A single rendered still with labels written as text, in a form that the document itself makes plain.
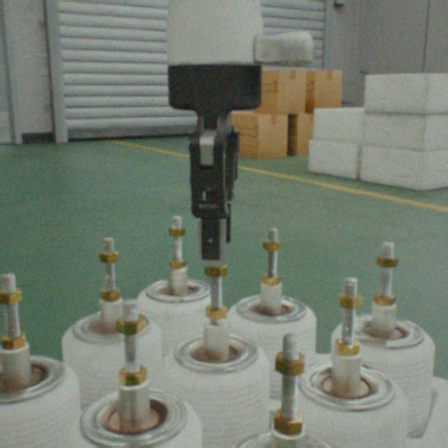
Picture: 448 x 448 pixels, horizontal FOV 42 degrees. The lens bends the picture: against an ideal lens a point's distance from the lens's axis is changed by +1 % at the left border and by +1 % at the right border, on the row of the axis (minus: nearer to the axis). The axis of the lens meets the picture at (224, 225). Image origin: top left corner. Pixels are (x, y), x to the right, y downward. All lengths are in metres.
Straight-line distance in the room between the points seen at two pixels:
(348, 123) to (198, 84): 2.83
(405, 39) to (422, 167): 4.12
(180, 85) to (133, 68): 5.25
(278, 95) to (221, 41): 3.64
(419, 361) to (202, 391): 0.20
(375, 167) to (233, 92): 2.66
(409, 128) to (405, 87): 0.19
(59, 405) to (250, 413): 0.16
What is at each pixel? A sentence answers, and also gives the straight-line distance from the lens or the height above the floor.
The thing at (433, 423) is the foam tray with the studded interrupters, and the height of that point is 0.18.
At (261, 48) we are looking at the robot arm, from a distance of 0.45.
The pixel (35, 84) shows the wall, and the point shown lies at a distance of 5.46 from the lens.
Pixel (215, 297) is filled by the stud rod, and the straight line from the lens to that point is 0.50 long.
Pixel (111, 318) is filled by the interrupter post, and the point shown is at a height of 0.27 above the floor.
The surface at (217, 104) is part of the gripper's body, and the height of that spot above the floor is 0.47.
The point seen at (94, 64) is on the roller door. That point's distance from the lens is 5.56.
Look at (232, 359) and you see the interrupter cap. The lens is 0.51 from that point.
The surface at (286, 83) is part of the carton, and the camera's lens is 4.11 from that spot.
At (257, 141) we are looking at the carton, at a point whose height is 0.12.
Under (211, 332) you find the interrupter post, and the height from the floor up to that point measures 0.28.
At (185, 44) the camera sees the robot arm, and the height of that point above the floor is 0.51.
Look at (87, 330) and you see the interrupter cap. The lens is 0.58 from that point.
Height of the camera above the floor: 0.48
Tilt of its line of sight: 13 degrees down
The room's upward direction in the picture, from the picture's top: straight up
